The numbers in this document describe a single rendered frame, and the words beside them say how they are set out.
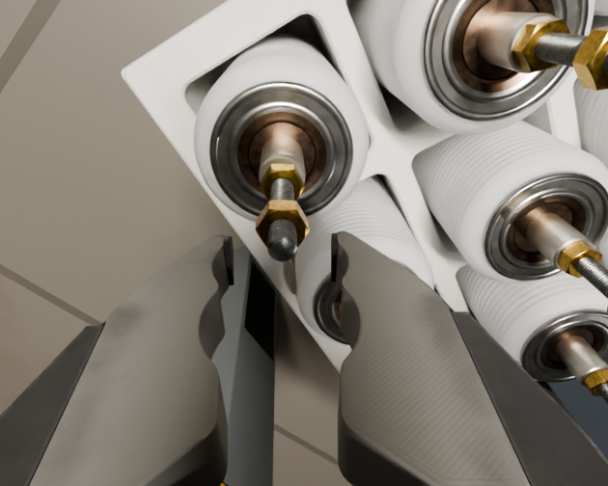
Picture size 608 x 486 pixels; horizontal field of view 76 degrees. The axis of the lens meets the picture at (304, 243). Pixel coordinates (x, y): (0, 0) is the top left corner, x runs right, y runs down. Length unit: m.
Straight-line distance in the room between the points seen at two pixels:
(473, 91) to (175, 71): 0.18
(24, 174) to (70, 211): 0.06
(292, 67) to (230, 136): 0.05
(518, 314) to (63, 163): 0.50
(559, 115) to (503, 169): 0.09
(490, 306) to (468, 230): 0.11
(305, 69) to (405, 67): 0.05
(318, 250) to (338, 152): 0.07
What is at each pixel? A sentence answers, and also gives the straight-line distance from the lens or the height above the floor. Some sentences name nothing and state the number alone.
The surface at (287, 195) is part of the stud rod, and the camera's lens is 0.16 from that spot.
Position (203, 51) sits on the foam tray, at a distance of 0.28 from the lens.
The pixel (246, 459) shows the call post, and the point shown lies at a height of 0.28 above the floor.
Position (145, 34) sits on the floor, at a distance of 0.47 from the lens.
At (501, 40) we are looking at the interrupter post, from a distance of 0.20.
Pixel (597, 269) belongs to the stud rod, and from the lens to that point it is 0.25.
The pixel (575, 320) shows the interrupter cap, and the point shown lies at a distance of 0.35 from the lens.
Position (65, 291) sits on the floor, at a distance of 0.66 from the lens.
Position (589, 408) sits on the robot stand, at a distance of 0.76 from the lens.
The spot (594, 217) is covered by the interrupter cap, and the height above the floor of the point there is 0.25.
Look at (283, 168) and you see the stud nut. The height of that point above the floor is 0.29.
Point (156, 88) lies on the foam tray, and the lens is 0.29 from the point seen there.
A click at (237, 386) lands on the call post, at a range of 0.36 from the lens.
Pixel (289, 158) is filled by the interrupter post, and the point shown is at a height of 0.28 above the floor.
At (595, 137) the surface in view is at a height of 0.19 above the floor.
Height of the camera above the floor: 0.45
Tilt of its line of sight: 58 degrees down
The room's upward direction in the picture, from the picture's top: 175 degrees clockwise
